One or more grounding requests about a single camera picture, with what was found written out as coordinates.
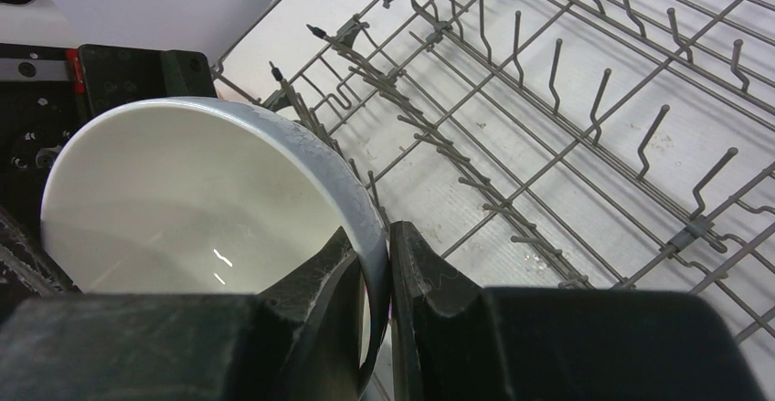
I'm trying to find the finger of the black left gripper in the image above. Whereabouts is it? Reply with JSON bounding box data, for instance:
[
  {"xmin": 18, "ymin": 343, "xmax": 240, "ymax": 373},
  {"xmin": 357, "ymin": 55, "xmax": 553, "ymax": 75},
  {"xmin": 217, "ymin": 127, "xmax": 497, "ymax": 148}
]
[{"xmin": 1, "ymin": 207, "xmax": 80, "ymax": 320}]

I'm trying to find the grey wire dish rack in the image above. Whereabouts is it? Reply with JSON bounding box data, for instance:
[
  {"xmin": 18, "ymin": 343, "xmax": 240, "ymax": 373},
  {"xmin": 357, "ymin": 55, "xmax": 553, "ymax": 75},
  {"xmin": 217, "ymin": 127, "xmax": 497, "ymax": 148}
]
[{"xmin": 208, "ymin": 0, "xmax": 775, "ymax": 401}]

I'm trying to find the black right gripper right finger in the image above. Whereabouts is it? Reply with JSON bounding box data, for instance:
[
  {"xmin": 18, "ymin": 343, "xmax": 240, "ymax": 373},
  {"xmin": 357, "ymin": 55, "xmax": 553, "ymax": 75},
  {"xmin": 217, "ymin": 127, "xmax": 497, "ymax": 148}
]
[{"xmin": 390, "ymin": 221, "xmax": 764, "ymax": 400}]

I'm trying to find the white bowl with blue outside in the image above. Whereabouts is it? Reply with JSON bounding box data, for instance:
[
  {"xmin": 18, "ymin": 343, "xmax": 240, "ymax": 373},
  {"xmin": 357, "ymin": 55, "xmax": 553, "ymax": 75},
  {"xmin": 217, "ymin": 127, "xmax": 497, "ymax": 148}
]
[{"xmin": 39, "ymin": 97, "xmax": 388, "ymax": 386}]

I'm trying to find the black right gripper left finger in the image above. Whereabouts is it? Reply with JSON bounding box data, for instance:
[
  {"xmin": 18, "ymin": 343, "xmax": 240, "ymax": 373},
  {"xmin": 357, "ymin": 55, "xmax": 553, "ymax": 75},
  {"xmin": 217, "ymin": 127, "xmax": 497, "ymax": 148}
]
[{"xmin": 1, "ymin": 229, "xmax": 362, "ymax": 400}]

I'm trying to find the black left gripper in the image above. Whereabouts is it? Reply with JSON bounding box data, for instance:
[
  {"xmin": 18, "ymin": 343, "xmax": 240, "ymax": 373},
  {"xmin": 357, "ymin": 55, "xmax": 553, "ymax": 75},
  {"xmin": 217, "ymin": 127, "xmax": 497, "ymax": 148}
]
[{"xmin": 1, "ymin": 43, "xmax": 217, "ymax": 229}]

